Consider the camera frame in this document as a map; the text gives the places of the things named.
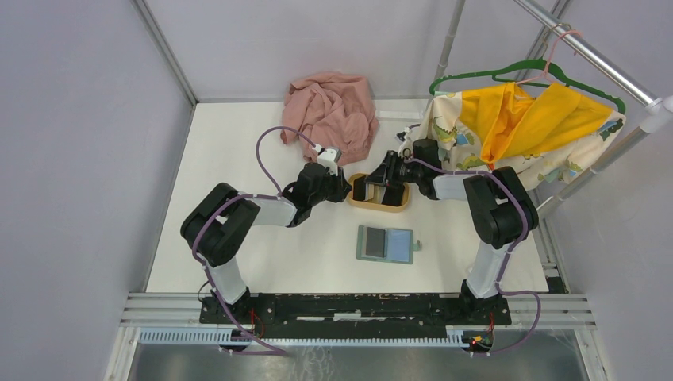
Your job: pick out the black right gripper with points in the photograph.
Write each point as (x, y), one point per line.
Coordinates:
(385, 174)

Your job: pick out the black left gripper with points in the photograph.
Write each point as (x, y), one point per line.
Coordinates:
(342, 188)

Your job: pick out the green leather card holder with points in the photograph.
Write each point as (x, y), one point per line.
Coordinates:
(400, 246)

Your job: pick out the black VIP card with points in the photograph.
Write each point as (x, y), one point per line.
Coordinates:
(374, 242)

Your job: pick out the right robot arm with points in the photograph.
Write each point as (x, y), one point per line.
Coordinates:
(501, 210)

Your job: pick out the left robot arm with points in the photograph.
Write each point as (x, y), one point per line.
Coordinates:
(217, 227)

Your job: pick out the black card in tray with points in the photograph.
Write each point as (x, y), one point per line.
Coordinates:
(362, 190)

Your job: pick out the tan oval tray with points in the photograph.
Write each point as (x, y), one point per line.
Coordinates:
(375, 202)

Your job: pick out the pink crumpled cloth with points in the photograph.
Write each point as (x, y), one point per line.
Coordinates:
(333, 109)

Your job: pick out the dinosaur print yellow garment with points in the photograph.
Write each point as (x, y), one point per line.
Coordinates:
(556, 135)

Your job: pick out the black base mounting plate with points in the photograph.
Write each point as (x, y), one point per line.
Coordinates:
(365, 316)

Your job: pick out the pink clothes hanger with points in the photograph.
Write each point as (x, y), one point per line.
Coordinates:
(547, 54)

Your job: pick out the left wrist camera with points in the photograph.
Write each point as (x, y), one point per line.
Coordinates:
(328, 157)

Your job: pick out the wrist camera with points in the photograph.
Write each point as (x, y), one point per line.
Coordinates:
(328, 157)
(404, 135)

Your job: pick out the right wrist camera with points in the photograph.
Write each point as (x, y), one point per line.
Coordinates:
(404, 135)

